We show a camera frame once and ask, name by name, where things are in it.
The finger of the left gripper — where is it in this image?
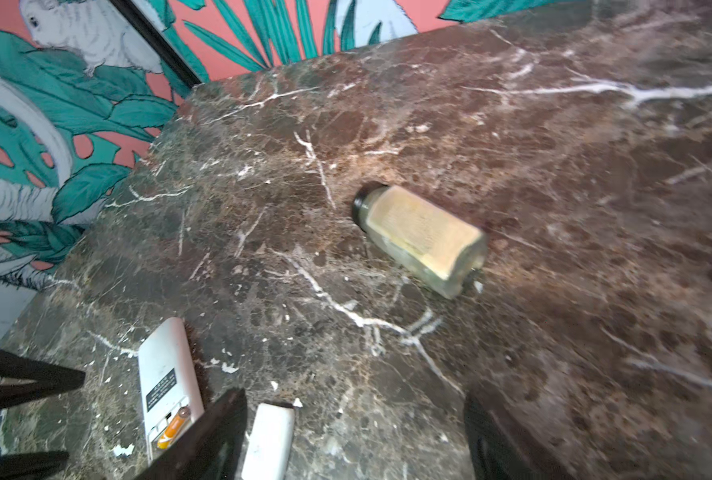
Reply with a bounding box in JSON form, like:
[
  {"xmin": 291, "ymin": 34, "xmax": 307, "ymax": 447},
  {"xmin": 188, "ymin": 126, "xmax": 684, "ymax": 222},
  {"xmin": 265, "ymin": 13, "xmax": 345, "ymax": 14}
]
[
  {"xmin": 0, "ymin": 349, "xmax": 86, "ymax": 410},
  {"xmin": 0, "ymin": 451, "xmax": 70, "ymax": 480}
]

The white red remote control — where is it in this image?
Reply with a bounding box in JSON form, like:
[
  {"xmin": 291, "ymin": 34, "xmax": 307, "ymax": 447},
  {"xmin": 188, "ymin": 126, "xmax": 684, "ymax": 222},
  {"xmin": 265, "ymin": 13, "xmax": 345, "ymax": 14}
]
[{"xmin": 138, "ymin": 317, "xmax": 205, "ymax": 462}]

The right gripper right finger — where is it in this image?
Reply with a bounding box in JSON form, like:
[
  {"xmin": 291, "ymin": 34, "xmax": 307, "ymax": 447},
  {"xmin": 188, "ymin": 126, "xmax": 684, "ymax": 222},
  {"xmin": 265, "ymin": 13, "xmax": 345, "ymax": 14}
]
[{"xmin": 463, "ymin": 389, "xmax": 573, "ymax": 479}]

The white battery cover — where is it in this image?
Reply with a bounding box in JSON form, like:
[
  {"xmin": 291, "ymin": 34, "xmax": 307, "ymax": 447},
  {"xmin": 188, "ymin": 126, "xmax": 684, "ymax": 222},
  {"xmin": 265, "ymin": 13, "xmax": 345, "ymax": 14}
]
[{"xmin": 241, "ymin": 403, "xmax": 296, "ymax": 480}]

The orange AA battery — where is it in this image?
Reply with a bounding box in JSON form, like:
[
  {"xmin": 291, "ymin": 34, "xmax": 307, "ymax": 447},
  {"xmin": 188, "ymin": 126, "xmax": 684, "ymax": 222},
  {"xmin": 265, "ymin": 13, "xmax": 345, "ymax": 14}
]
[{"xmin": 156, "ymin": 406, "xmax": 191, "ymax": 450}]

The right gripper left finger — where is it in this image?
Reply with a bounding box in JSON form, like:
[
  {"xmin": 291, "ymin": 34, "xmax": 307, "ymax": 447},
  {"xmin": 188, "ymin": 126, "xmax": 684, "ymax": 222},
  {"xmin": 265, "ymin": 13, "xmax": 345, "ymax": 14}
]
[{"xmin": 137, "ymin": 389, "xmax": 248, "ymax": 480}]

